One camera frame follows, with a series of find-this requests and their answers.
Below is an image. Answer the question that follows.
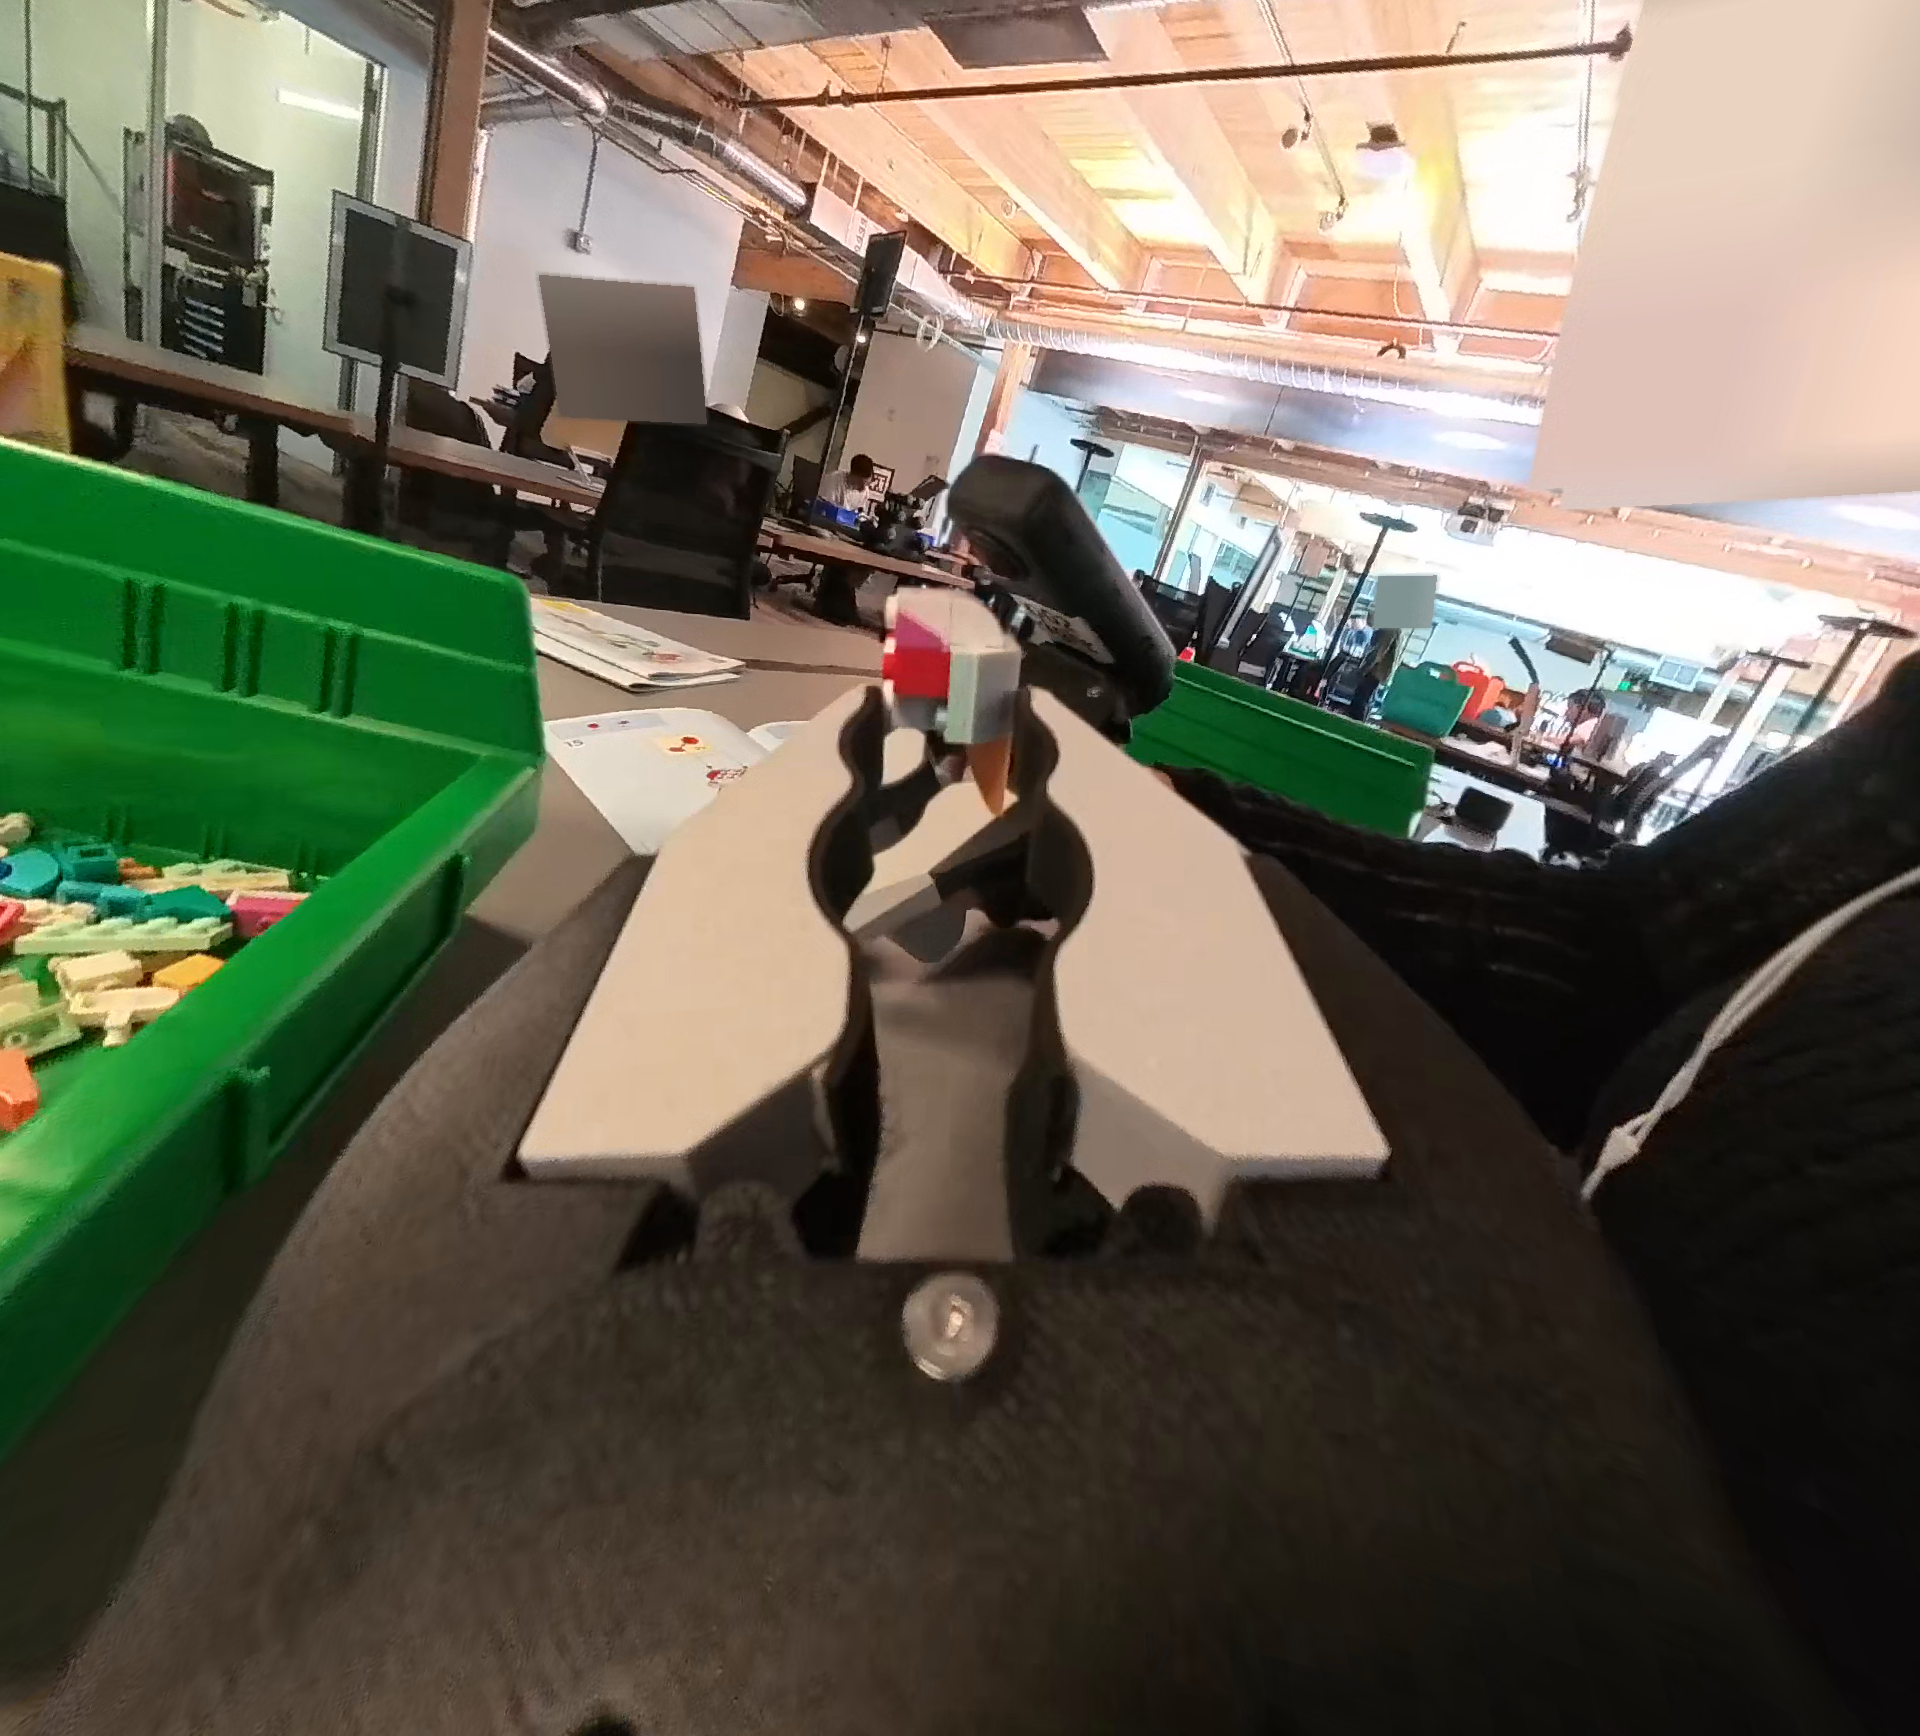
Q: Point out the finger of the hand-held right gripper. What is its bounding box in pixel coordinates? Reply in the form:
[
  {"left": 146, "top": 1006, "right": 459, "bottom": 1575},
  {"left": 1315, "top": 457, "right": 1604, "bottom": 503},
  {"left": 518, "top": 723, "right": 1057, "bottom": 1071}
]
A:
[
  {"left": 848, "top": 866, "right": 963, "bottom": 968},
  {"left": 932, "top": 805, "right": 1051, "bottom": 932}
]

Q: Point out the pile of loose lego pieces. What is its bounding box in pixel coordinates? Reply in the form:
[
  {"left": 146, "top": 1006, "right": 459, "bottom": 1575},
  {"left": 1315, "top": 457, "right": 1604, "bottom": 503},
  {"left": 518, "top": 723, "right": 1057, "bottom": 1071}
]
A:
[{"left": 0, "top": 809, "right": 315, "bottom": 1134}]

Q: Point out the black equipment rack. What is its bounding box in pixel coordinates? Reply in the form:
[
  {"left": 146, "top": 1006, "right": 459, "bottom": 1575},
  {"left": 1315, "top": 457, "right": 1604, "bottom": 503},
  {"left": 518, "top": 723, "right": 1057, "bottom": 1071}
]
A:
[{"left": 157, "top": 117, "right": 279, "bottom": 375}]

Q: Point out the monitor on stand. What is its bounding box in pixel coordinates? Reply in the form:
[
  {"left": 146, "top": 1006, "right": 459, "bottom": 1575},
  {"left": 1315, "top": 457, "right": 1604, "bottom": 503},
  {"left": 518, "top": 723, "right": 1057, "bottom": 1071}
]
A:
[{"left": 322, "top": 193, "right": 478, "bottom": 391}]

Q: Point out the green plastic bin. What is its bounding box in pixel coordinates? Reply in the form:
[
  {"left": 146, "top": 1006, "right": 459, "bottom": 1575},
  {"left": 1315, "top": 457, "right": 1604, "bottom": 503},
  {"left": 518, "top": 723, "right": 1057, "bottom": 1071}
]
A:
[
  {"left": 1127, "top": 664, "right": 1440, "bottom": 841},
  {"left": 0, "top": 438, "right": 545, "bottom": 1457}
]

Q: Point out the wooden office desk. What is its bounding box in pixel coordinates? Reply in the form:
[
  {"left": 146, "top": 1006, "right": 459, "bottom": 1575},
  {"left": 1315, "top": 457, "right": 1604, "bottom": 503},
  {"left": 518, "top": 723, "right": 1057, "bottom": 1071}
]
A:
[{"left": 66, "top": 325, "right": 601, "bottom": 535}]

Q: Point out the white earphone cable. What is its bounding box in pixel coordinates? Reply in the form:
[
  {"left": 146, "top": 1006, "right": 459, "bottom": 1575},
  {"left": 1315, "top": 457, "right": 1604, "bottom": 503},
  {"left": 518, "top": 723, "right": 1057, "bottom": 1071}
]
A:
[{"left": 1578, "top": 866, "right": 1920, "bottom": 1201}]

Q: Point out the white and red lego model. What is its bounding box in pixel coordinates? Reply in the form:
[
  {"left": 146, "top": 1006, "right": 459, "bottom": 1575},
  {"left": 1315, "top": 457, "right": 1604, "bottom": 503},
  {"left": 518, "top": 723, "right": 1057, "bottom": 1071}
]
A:
[{"left": 882, "top": 585, "right": 1021, "bottom": 822}]

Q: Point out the black office chair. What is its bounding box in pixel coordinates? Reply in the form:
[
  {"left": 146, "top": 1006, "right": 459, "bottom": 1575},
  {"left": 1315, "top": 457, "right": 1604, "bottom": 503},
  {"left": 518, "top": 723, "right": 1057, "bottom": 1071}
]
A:
[{"left": 588, "top": 413, "right": 786, "bottom": 622}]

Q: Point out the person's torso in black sweater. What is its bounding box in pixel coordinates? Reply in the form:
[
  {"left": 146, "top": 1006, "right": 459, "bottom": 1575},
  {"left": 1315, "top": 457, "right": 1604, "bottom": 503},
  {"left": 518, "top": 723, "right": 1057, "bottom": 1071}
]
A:
[{"left": 1573, "top": 866, "right": 1920, "bottom": 1736}]

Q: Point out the lego instruction booklet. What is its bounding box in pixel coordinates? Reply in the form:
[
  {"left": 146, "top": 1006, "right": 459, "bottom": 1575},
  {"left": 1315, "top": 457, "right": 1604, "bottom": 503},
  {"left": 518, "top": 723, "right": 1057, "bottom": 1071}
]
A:
[
  {"left": 540, "top": 710, "right": 780, "bottom": 855},
  {"left": 531, "top": 595, "right": 744, "bottom": 692}
]

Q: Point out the person's right forearm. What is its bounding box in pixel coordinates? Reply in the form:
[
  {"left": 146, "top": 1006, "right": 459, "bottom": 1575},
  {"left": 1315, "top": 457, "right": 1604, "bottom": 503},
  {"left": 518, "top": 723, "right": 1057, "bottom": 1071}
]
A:
[{"left": 1160, "top": 660, "right": 1920, "bottom": 1155}]

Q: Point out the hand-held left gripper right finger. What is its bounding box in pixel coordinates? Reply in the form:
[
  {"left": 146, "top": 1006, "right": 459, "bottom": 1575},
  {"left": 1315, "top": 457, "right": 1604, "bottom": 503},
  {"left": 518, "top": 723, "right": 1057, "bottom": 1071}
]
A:
[{"left": 1017, "top": 688, "right": 1392, "bottom": 1234}]

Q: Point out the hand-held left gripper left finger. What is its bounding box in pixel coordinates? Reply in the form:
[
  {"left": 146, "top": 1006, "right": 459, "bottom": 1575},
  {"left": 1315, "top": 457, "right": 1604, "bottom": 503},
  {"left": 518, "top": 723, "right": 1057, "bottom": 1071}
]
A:
[{"left": 511, "top": 685, "right": 892, "bottom": 1183}]

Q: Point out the yellow lego set box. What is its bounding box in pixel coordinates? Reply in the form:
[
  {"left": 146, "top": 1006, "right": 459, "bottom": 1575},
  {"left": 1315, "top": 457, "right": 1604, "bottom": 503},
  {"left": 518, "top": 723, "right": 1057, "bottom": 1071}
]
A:
[{"left": 0, "top": 252, "right": 69, "bottom": 457}]

